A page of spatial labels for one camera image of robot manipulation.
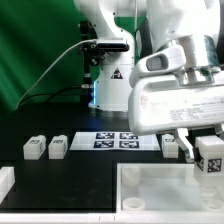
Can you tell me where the black cable on table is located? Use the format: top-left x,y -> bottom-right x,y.
19,85 -> 84,106

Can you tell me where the white left obstacle block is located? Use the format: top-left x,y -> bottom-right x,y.
0,167 -> 15,204

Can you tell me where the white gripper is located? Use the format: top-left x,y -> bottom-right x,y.
128,72 -> 224,163

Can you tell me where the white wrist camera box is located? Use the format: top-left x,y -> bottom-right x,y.
129,45 -> 186,87

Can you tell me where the white sheet with tags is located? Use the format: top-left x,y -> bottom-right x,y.
70,132 -> 160,151

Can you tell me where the white square tabletop part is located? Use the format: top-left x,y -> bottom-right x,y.
116,163 -> 224,224

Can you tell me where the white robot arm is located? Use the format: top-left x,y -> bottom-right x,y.
73,0 -> 224,162

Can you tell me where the grey camera cable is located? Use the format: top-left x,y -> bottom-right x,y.
14,39 -> 98,110

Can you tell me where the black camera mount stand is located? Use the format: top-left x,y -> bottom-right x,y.
78,20 -> 103,108

